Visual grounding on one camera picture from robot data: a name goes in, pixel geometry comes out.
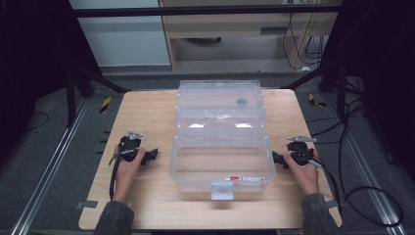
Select person's right hand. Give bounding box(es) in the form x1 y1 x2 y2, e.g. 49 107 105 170
282 149 320 199

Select right hand-held gripper cable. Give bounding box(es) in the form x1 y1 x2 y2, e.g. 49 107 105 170
306 156 344 214

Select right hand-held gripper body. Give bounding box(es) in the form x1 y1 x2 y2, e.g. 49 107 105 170
286 134 318 166

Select black curtain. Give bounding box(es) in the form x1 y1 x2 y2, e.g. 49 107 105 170
0 0 101 165
321 0 415 182

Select light wooden desk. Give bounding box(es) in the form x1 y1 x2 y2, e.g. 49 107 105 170
159 0 343 71

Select white cabinet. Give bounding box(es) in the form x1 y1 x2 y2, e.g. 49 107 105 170
69 0 172 69

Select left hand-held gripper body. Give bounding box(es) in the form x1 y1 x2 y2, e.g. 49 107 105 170
117 130 144 164

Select black floor cable bundle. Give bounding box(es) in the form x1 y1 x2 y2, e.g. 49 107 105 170
305 75 371 146

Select yellow black striped tape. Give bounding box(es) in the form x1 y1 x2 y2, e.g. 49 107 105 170
307 93 328 109
99 95 113 115

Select black horizontal bar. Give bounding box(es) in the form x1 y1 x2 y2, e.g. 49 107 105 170
69 3 345 19

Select clear plastic storage box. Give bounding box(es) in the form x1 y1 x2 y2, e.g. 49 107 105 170
168 79 277 201

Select aluminium floor rail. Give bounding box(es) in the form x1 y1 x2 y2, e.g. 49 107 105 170
325 93 408 235
9 97 90 235

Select left hand-held gripper cable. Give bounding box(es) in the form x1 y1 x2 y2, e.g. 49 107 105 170
108 149 136 201

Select thin black floor cable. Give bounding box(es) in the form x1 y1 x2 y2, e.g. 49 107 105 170
24 111 50 132

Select person's left hand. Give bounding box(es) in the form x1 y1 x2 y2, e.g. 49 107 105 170
112 147 147 206

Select black cables under desk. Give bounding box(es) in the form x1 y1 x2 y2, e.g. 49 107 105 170
281 12 328 71

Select black metal stand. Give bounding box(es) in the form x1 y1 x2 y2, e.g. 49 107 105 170
64 63 132 129
280 60 347 120

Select looped black floor cable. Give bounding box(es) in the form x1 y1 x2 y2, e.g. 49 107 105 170
344 185 404 228

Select hand-held gripper cable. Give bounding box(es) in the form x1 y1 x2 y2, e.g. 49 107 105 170
108 149 136 201
306 156 344 214

